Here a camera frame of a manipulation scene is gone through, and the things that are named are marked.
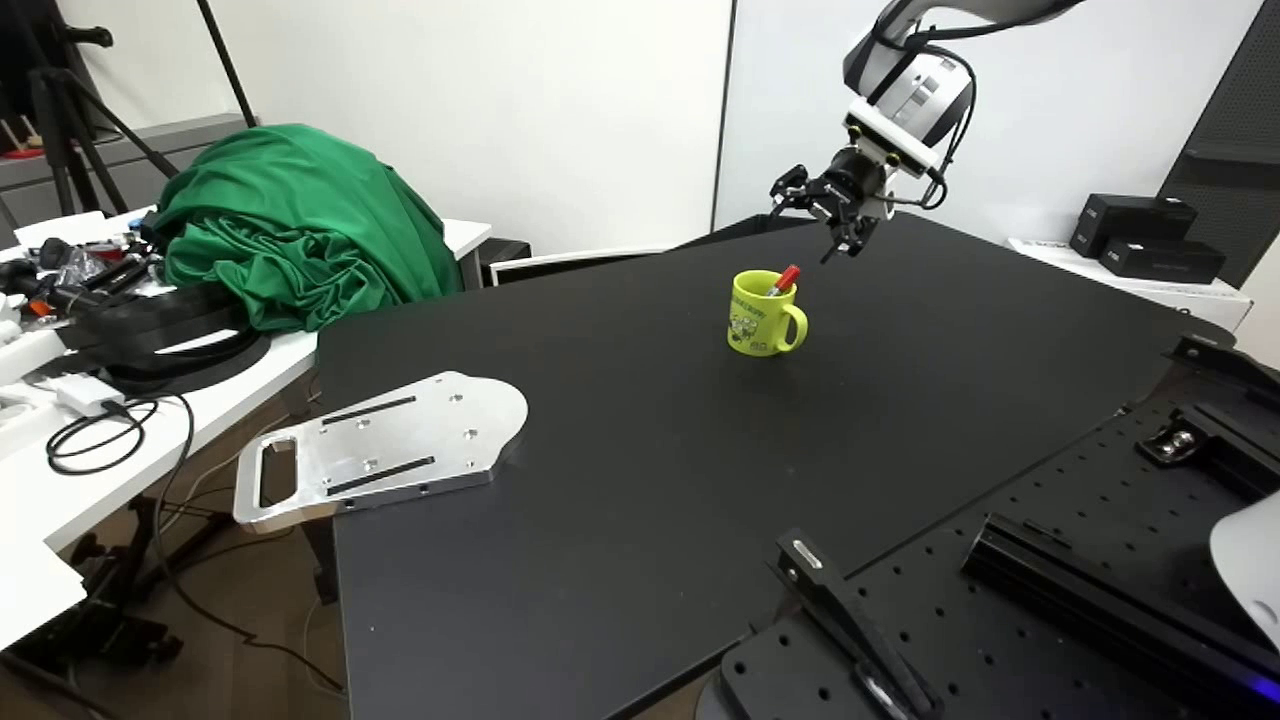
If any black clamp bracket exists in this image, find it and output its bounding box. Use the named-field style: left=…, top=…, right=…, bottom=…
left=776, top=528, right=941, bottom=720

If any white rounded base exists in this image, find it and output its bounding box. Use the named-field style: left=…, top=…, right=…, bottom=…
left=1203, top=490, right=1280, bottom=656

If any thin black stand pole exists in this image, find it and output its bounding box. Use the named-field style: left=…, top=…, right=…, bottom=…
left=198, top=0, right=261, bottom=133

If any black perforated breadboard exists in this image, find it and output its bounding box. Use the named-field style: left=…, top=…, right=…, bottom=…
left=694, top=331, right=1280, bottom=720

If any black camera tripod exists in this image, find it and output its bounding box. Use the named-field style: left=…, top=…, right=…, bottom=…
left=19, top=0, right=184, bottom=220

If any white side table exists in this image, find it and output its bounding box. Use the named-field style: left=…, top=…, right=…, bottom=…
left=0, top=213, right=497, bottom=656

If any silver metal mounting plate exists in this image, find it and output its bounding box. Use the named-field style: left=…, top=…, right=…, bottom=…
left=230, top=368, right=533, bottom=531

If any black aluminium rail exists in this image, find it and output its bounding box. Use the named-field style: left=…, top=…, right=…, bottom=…
left=959, top=518, right=1280, bottom=702

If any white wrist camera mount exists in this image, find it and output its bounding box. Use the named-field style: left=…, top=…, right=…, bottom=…
left=841, top=105, right=947, bottom=182

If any white power adapter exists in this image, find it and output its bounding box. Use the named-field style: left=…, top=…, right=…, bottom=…
left=43, top=371, right=121, bottom=419

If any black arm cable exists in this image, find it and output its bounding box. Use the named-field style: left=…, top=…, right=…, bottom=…
left=917, top=43, right=985, bottom=213

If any flat black equipment box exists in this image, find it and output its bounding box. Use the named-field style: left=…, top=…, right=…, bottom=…
left=1100, top=237, right=1232, bottom=288

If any tall black equipment box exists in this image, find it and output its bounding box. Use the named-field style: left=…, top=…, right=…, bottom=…
left=1068, top=192, right=1199, bottom=262

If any black bag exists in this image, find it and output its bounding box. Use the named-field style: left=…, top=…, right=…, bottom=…
left=56, top=281, right=278, bottom=391

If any yellow-green ceramic mug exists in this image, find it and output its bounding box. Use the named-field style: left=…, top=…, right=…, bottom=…
left=723, top=265, right=814, bottom=362

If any black rail bracket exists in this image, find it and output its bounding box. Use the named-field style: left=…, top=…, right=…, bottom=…
left=1135, top=398, right=1280, bottom=506

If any green cloth pile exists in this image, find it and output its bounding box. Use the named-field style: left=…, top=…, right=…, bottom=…
left=139, top=120, right=463, bottom=338

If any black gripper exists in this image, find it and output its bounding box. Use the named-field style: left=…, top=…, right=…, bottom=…
left=770, top=141, right=895, bottom=265

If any black cable loop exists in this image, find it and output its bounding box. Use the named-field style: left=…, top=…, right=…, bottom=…
left=40, top=391, right=200, bottom=480

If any white low shelf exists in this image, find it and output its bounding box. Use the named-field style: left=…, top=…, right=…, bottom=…
left=1011, top=237, right=1257, bottom=338

